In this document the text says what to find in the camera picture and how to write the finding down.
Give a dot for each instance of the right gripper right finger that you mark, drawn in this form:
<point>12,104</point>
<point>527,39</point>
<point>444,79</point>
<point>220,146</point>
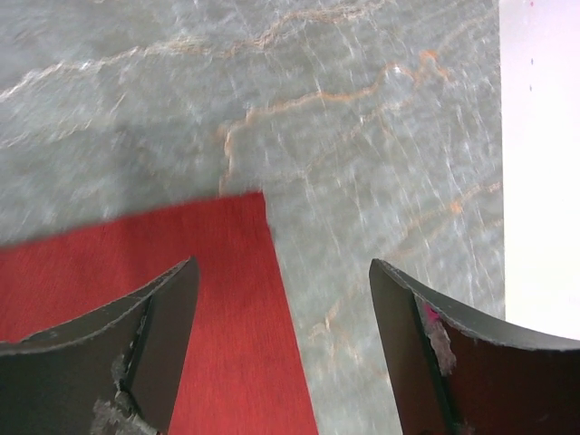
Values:
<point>456,370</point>

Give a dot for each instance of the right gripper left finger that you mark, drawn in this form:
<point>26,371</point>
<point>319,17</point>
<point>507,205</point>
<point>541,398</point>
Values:
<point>114,370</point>

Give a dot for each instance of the red cloth napkin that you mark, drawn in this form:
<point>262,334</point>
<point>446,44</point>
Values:
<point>243,373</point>

